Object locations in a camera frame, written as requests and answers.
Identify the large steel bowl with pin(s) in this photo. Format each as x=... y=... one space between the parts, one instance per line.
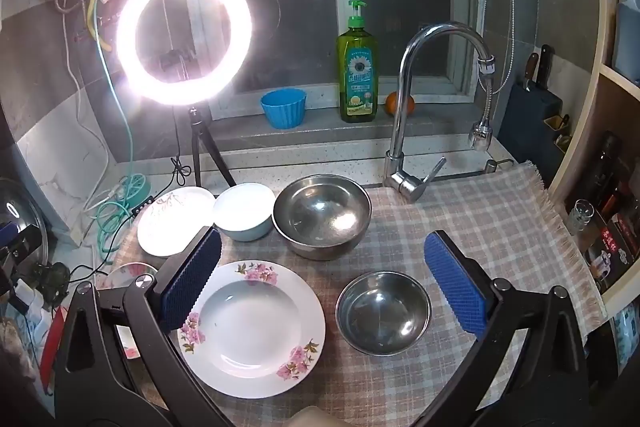
x=320 y=217

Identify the white plate with gold print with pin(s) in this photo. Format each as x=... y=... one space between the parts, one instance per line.
x=165 y=227

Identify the white plastic jug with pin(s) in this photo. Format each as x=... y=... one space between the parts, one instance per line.
x=627 y=32

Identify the black tripod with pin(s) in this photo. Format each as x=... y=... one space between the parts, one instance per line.
x=196 y=132

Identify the small chrome sink fixture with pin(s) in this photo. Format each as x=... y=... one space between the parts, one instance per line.
x=492 y=165

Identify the large pink floral plate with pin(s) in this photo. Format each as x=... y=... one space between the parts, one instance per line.
x=250 y=332

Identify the orange fruit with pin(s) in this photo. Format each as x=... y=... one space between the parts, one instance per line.
x=411 y=104

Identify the chrome faucet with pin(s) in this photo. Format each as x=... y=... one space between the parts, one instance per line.
x=400 y=132

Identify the small steel bowl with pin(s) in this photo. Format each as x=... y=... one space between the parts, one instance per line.
x=382 y=317

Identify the checked tablecloth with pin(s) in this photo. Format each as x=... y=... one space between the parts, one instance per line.
x=475 y=217

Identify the dark bottle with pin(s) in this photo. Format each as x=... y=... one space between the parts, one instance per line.
x=602 y=167

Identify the blue ribbed cup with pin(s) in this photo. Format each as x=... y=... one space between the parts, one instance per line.
x=282 y=109

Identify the wooden shelf unit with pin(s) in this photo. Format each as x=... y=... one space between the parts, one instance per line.
x=605 y=32

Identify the clear drinking glass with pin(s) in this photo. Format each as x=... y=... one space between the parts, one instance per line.
x=580 y=217

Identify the green dish soap bottle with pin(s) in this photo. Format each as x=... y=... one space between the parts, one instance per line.
x=356 y=77

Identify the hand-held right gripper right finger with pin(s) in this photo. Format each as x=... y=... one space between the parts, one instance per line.
x=455 y=287

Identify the red printed box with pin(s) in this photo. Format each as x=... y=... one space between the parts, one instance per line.
x=615 y=242

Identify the dark blue knife block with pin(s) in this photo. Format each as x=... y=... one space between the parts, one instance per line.
x=525 y=132

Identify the white bowl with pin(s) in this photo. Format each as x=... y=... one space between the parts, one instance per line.
x=242 y=209

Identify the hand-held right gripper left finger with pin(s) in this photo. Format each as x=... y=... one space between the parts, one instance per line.
x=192 y=282

